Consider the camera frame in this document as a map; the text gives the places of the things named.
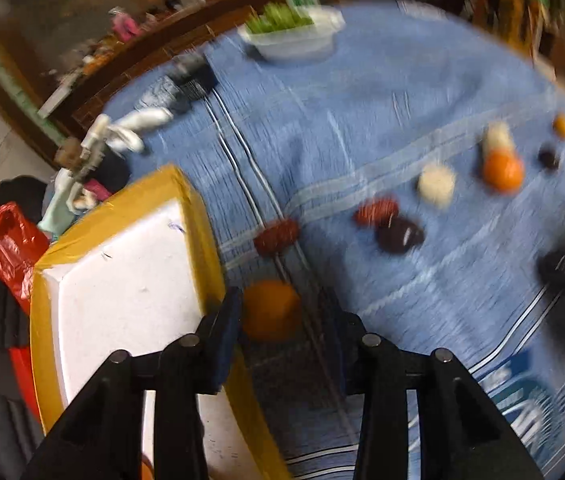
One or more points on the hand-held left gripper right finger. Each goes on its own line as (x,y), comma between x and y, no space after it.
(342,350)

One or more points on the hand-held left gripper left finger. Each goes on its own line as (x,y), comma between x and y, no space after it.
(227,330)

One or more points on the red jujube date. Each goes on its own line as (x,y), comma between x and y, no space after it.
(375,211)
(276,236)

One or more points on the white foam tray yellow tape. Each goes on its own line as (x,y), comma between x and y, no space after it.
(127,280)

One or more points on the dark chestnut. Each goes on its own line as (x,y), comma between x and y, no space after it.
(400,235)

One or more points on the pale round biscuit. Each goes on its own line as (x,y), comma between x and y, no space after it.
(436,185)

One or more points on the small orange kumquat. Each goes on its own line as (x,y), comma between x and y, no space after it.
(562,125)

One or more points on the black jar with cork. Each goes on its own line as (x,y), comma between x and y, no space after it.
(82,157)

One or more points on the white knit glove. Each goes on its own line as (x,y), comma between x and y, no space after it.
(135,122)

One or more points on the red plastic bag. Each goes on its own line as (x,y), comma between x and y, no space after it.
(10,252)

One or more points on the blue checked tablecloth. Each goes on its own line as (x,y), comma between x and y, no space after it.
(362,110)

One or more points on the flat white box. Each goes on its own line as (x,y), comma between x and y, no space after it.
(60,97)

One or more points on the white bowl of green grapes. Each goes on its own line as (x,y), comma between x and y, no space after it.
(292,35)

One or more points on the pink bottle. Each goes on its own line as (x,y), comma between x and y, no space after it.
(125,25)

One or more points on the wooden mirror cabinet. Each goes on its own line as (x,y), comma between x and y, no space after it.
(87,35)

